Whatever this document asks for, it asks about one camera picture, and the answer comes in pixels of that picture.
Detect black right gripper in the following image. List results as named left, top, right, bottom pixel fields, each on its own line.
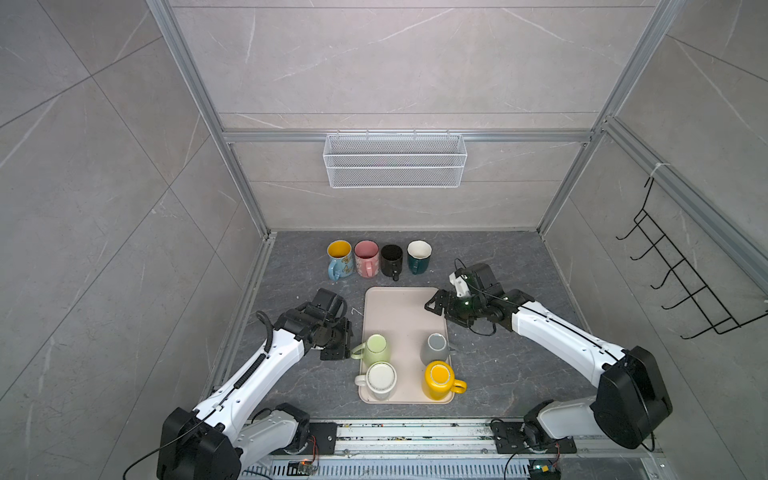
left=423, top=289, right=486, bottom=325

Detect light green mug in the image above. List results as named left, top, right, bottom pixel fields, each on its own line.
left=350, top=334, right=391, bottom=368

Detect grey mug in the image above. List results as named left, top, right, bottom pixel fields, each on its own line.
left=420, top=332, right=452, bottom=366

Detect dark green mug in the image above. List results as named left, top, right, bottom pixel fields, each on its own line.
left=407, top=240, right=432, bottom=275

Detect black mug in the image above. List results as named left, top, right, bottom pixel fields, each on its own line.
left=380, top=244, right=403, bottom=282

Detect blue mug yellow inside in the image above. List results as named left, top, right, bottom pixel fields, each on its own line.
left=327, top=240, right=355, bottom=281

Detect pink patterned mug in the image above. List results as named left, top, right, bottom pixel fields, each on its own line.
left=354, top=240, right=380, bottom=278

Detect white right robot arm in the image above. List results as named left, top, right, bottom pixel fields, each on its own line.
left=424, top=263, right=673, bottom=451

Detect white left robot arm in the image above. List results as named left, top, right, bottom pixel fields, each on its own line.
left=156, top=288, right=351, bottom=479

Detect white mug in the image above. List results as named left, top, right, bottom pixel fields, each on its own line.
left=354, top=362, right=397, bottom=401

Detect beige tray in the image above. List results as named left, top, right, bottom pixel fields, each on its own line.
left=358, top=287, right=454, bottom=405

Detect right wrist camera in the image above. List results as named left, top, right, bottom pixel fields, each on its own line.
left=449, top=271, right=471, bottom=298

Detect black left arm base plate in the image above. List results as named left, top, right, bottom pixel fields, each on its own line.
left=284, top=422, right=338, bottom=456

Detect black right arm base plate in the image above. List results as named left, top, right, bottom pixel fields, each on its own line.
left=488, top=418, right=577, bottom=454

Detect white wire mesh basket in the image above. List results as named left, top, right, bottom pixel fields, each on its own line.
left=323, top=133, right=468, bottom=189

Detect black wire hook rack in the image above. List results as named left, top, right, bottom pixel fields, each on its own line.
left=615, top=178, right=767, bottom=341

